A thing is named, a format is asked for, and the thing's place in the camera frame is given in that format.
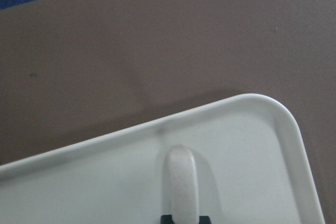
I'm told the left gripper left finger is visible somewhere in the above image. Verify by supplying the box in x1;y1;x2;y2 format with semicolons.
160;215;173;224

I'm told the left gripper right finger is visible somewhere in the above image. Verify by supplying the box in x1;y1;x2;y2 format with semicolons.
199;216;212;224

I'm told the white ceramic soup spoon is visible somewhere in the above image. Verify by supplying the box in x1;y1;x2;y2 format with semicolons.
167;145;200;223

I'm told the white bear serving tray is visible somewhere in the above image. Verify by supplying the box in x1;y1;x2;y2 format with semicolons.
1;94;325;223

